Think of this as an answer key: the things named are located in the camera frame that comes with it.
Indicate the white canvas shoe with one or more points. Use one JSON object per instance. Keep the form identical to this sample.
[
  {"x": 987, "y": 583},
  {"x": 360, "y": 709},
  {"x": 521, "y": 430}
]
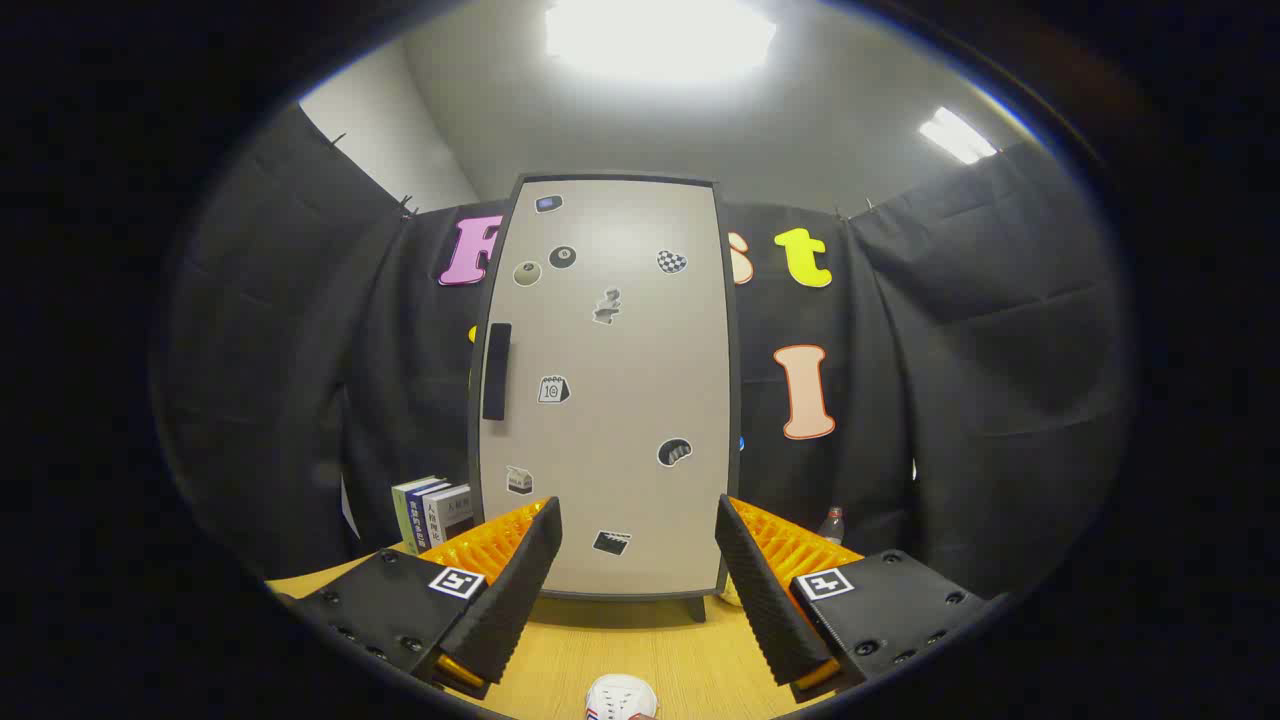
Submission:
[{"x": 620, "y": 697}]

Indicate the dark blue book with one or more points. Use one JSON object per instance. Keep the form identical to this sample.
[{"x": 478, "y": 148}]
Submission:
[{"x": 417, "y": 520}]

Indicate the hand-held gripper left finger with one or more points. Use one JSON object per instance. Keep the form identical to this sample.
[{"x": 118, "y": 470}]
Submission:
[{"x": 515, "y": 600}]

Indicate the black backdrop cloth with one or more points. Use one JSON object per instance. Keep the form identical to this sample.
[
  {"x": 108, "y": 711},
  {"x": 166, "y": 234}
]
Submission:
[{"x": 950, "y": 350}]

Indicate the large ceiling light panel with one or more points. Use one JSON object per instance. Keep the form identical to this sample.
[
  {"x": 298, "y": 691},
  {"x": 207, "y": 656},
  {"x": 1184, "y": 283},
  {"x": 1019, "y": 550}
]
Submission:
[{"x": 660, "y": 35}]

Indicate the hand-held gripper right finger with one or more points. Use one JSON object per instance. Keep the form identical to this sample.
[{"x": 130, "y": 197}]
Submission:
[{"x": 770, "y": 610}]

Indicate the clear plastic bottle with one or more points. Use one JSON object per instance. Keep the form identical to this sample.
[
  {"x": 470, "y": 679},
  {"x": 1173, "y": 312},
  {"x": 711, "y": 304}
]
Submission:
[{"x": 832, "y": 525}]

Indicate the beige shoe cabinet door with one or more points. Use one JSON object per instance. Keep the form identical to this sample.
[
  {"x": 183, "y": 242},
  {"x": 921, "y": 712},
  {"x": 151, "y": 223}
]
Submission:
[{"x": 620, "y": 400}]

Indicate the dark grey shoe cabinet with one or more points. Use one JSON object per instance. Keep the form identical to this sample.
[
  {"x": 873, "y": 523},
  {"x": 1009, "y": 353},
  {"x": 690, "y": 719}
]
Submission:
[{"x": 697, "y": 607}]

